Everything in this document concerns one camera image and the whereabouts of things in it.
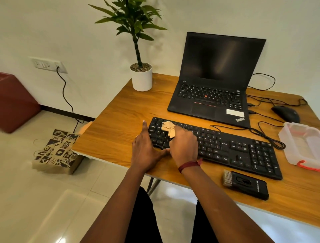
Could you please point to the person's left hand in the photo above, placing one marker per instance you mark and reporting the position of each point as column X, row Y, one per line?
column 142, row 147

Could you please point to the metal table leg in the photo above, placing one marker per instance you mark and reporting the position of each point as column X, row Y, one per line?
column 152, row 185

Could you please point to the white plant pot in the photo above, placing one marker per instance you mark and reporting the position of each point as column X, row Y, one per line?
column 141, row 78

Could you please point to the person's left thumb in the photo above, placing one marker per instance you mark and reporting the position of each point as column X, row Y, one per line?
column 163, row 152

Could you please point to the black cleaning brush tool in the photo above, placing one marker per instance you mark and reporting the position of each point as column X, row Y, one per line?
column 246, row 184

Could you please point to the white wall socket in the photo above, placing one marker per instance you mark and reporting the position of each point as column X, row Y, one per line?
column 47, row 64

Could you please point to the printed paper bag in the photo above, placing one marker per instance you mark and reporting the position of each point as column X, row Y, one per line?
column 57, row 151

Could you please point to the person's left forearm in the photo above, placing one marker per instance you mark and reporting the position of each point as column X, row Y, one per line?
column 117, row 207

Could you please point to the black laptop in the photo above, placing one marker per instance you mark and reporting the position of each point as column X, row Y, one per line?
column 215, row 80

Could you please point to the beige cleaning cloth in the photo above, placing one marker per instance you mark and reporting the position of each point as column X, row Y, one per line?
column 169, row 128

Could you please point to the person's black trousers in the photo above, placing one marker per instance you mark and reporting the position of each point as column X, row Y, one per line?
column 160, row 220

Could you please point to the black keyboard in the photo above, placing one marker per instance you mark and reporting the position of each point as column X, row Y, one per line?
column 225, row 147

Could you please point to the green potted plant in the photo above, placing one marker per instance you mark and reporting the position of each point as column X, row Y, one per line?
column 132, row 27

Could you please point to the person's right hand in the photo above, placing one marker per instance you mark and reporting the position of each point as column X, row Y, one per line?
column 183, row 147

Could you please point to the person's right forearm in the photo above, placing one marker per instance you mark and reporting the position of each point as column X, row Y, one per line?
column 220, row 207

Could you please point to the red wrist thread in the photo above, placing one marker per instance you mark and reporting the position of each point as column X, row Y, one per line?
column 189, row 165

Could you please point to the red-brown seat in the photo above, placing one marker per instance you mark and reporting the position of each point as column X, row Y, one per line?
column 15, row 102

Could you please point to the clear plastic container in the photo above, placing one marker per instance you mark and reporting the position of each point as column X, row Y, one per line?
column 300, row 144

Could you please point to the black computer mouse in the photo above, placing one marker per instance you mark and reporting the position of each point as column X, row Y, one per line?
column 286, row 113

